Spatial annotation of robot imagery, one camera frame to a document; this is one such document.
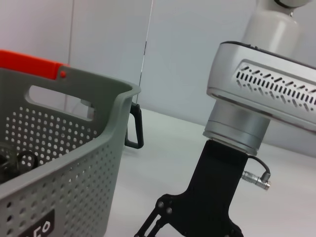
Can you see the glass teacup with black sleeve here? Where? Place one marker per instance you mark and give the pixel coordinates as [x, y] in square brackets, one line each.
[28, 160]

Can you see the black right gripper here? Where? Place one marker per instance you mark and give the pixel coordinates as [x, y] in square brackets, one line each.
[212, 187]

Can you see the grey perforated storage basket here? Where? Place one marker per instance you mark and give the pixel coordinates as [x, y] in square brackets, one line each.
[74, 160]

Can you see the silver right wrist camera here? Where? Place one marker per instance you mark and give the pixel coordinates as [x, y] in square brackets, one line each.
[259, 79]

